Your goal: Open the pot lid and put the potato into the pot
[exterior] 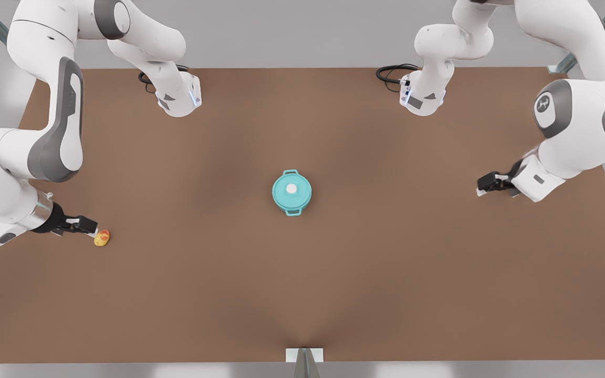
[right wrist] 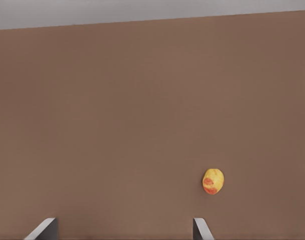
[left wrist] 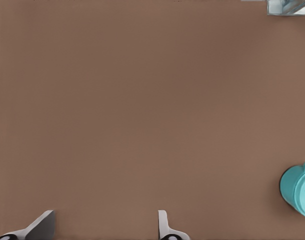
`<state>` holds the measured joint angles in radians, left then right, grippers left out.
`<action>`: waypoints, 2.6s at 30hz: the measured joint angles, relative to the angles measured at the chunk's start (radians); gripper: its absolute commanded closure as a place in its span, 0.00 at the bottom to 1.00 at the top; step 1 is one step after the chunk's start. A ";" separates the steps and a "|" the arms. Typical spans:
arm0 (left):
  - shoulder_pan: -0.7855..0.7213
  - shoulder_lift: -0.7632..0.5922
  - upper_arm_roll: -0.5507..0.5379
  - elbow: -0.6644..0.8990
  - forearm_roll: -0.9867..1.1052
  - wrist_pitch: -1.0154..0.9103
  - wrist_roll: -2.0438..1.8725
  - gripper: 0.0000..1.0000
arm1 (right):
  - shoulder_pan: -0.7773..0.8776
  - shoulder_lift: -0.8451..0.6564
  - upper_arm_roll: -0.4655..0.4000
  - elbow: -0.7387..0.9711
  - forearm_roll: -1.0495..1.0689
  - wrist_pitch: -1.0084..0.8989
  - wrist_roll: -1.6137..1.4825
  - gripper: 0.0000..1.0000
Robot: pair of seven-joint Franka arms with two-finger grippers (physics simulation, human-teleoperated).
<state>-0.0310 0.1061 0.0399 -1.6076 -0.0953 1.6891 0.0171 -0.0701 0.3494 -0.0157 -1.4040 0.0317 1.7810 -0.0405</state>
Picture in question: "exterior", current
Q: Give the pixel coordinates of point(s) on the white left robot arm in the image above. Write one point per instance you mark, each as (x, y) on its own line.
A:
(581, 105)

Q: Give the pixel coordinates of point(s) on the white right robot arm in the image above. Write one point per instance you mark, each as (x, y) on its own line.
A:
(45, 63)

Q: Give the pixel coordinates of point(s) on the yellow potato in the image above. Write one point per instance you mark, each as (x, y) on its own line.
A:
(102, 238)

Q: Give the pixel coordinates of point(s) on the teal lid with white knob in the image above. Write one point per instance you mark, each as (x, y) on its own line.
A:
(292, 191)

